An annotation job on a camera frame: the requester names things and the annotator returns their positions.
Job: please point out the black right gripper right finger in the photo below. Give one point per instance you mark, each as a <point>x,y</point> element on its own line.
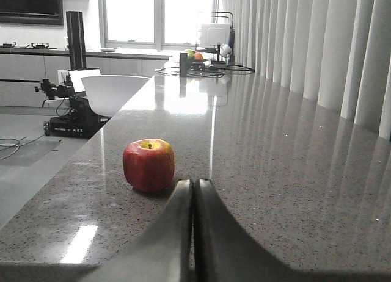
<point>224,251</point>

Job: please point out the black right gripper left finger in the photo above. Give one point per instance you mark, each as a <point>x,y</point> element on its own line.
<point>162,251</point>

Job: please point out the red yellow apple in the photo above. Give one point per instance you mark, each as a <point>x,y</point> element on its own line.
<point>149,165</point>

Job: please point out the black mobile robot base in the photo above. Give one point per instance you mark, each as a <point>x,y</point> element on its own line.
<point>79,120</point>

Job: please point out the white shell chair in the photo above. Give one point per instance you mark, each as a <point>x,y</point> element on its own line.
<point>107,94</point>

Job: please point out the fruit bowl with fruit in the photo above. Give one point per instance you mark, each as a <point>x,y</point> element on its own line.
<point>194,60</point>

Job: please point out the white box appliance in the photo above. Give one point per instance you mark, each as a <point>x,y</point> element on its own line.
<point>213,34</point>

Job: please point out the black vertical column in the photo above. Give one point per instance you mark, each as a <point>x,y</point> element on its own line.
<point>76,45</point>

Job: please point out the black wall monitor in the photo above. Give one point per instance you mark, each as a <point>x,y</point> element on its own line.
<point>49,12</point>

